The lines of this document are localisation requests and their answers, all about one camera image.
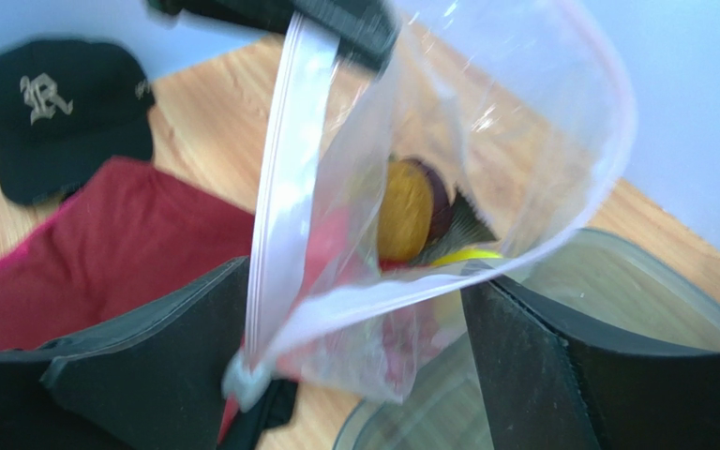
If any brown yellow round fruit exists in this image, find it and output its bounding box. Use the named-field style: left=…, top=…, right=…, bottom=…
left=377, top=160, right=433, bottom=263

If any black baseball cap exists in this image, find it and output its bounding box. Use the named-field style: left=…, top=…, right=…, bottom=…
left=0, top=38, right=156, bottom=206

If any clear zip top bag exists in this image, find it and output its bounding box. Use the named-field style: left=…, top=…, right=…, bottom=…
left=222, top=1, right=634, bottom=408

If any grey toy fish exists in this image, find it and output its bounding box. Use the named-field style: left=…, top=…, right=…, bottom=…
left=409, top=189, right=500, bottom=266

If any yellow banana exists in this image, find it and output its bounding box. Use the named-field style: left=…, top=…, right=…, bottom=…
left=429, top=248, right=502, bottom=266

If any red apple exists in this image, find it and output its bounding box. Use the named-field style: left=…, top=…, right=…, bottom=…
left=299, top=208, right=381, bottom=296

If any dark red folded cloth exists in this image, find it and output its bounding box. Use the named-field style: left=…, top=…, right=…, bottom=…
left=0, top=156, right=256, bottom=353

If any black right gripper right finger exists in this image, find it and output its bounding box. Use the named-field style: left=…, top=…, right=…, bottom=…
left=461, top=277, right=720, bottom=449

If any clear plastic food tray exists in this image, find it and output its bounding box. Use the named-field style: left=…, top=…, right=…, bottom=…
left=335, top=229, right=720, bottom=449

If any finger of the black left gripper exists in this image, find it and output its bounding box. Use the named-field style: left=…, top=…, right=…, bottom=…
left=144, top=0, right=402, bottom=76

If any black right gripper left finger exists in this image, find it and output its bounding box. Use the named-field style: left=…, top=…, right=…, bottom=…
left=0, top=255, right=299, bottom=450

